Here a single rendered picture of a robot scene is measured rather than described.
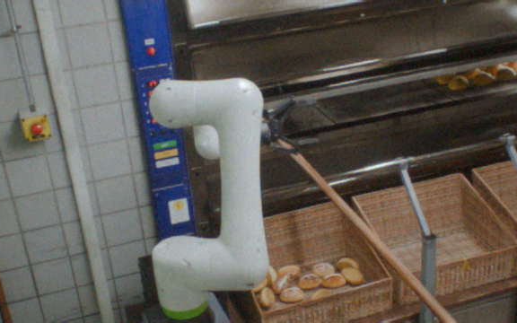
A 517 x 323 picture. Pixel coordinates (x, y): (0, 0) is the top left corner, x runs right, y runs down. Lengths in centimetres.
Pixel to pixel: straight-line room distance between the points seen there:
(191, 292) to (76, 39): 117
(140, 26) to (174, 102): 90
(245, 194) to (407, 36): 149
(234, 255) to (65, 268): 137
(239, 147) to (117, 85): 105
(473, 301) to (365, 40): 115
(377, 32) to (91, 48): 115
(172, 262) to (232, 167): 28
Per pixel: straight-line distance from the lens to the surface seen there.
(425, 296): 199
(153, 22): 261
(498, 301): 315
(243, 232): 173
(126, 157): 279
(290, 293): 294
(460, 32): 315
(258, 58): 279
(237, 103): 171
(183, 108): 174
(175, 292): 180
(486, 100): 335
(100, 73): 267
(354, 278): 302
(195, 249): 176
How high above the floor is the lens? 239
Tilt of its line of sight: 26 degrees down
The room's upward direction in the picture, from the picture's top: 5 degrees counter-clockwise
